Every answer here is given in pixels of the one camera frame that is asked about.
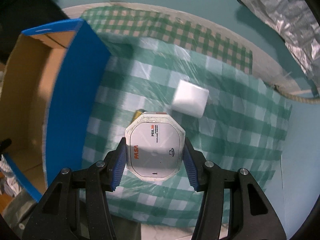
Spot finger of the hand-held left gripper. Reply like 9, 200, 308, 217
0, 138, 12, 154

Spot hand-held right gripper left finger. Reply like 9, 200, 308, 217
21, 137, 128, 240

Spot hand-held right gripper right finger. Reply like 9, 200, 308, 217
182, 139, 287, 240

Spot white octagonal case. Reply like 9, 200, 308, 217
124, 111, 186, 182

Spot blue cardboard box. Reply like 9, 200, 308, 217
0, 19, 112, 203

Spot black white striped cloth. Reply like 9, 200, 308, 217
0, 155, 15, 195

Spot yellow object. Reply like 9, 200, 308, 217
134, 109, 147, 123

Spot green checkered plastic tablecloth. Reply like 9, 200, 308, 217
81, 37, 293, 230

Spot white square block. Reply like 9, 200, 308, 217
171, 79, 209, 119

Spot olive green garment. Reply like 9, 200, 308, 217
0, 195, 48, 240

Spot dark cloth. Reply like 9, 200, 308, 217
0, 0, 70, 65

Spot small-check green cloth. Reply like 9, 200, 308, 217
81, 6, 253, 74

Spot crumpled silver foil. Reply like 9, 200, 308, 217
235, 0, 320, 95

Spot beige rope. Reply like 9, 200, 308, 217
274, 82, 320, 104

